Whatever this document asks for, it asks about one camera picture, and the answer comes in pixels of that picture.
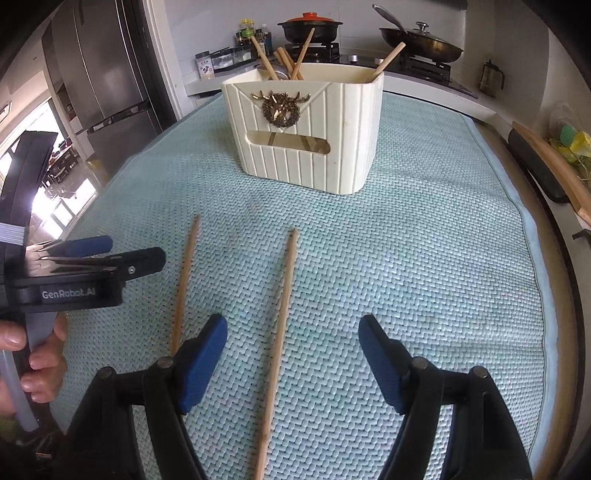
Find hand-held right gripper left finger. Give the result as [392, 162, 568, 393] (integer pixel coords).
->
[60, 313, 228, 480]

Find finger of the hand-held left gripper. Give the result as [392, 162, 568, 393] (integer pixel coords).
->
[27, 247, 167, 280]
[28, 235, 114, 258]

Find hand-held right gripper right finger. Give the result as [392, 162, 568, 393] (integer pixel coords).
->
[358, 315, 534, 480]

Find wooden chopstick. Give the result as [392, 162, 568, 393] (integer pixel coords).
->
[250, 36, 280, 80]
[253, 228, 300, 480]
[279, 46, 304, 80]
[292, 28, 316, 80]
[170, 215, 202, 356]
[273, 50, 293, 79]
[369, 41, 407, 79]

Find cream ribbed utensil holder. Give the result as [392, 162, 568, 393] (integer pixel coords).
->
[221, 65, 385, 195]

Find silver metal spoon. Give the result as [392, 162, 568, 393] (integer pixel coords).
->
[256, 62, 289, 81]

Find person's left hand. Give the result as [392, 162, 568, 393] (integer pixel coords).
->
[0, 313, 70, 404]

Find teal woven mat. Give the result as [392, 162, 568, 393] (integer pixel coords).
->
[46, 90, 561, 480]

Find clear plastic tube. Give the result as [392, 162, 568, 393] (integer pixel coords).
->
[0, 362, 38, 432]

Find grey refrigerator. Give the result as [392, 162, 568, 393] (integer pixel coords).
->
[41, 0, 177, 172]

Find black tray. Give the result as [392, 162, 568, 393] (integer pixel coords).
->
[507, 128, 571, 204]

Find wooden cutting board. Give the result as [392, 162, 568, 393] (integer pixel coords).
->
[512, 121, 591, 228]

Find black pot with orange lid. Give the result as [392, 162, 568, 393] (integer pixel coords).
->
[277, 13, 345, 44]

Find plastic bag with yellow contents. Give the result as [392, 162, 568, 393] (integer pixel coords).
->
[547, 104, 591, 182]

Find black gas stove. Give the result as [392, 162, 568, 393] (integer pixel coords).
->
[277, 41, 478, 99]

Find black wok with glass lid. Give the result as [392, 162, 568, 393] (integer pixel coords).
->
[372, 4, 465, 63]

